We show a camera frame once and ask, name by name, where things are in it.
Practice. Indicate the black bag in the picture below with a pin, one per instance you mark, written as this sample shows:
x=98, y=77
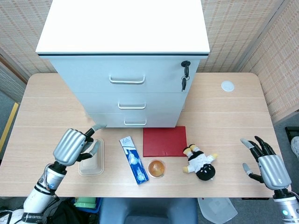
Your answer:
x=67, y=214

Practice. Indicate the yellow strip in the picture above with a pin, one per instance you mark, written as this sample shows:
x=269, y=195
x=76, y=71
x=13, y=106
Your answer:
x=9, y=126

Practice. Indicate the blue white long box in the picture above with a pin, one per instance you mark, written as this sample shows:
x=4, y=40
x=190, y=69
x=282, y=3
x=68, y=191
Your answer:
x=135, y=161

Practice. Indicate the black frame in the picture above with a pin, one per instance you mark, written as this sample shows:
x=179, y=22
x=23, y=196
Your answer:
x=288, y=131

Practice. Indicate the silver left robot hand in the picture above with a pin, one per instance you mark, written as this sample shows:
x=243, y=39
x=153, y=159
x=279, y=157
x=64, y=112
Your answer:
x=67, y=147

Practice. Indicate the translucent white plastic cover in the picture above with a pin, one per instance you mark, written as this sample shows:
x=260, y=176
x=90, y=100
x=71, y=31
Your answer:
x=217, y=210

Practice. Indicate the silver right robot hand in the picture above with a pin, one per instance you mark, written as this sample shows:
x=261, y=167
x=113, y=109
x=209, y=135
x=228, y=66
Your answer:
x=273, y=168

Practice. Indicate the beige food tray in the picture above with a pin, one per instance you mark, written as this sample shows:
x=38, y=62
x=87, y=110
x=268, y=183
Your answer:
x=93, y=168

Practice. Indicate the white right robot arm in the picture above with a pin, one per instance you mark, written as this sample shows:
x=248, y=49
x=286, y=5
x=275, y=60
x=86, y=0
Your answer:
x=286, y=205

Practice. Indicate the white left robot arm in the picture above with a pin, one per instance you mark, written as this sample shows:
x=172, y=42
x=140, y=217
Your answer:
x=37, y=196

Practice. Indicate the black key in lock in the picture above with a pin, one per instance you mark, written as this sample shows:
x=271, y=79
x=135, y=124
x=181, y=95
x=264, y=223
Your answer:
x=185, y=64

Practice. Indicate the white round desk grommet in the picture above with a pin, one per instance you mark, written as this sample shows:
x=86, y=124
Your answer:
x=227, y=86

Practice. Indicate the amber jelly cup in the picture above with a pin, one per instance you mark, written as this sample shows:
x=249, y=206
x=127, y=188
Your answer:
x=157, y=168

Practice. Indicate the white drawer cabinet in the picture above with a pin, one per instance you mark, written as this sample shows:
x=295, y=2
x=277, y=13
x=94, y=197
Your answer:
x=121, y=28

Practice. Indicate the white middle-height drawer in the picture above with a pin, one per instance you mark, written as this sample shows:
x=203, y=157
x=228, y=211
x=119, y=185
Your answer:
x=93, y=102

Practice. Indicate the white shallow drawer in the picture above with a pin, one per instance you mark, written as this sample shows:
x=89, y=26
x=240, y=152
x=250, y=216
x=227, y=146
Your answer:
x=161, y=120

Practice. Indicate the blue plastic crate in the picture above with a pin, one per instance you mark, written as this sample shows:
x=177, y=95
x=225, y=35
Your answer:
x=98, y=205

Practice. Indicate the plush doll black hair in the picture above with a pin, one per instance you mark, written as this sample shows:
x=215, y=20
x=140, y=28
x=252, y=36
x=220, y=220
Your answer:
x=203, y=171

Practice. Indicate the white drawer with lock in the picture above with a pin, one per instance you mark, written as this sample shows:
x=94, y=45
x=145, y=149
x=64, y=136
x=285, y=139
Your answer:
x=93, y=77

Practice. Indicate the black hanging key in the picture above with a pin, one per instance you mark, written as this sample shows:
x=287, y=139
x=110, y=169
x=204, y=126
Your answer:
x=184, y=82

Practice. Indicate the green plastic box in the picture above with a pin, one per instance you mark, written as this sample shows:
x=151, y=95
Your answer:
x=85, y=202

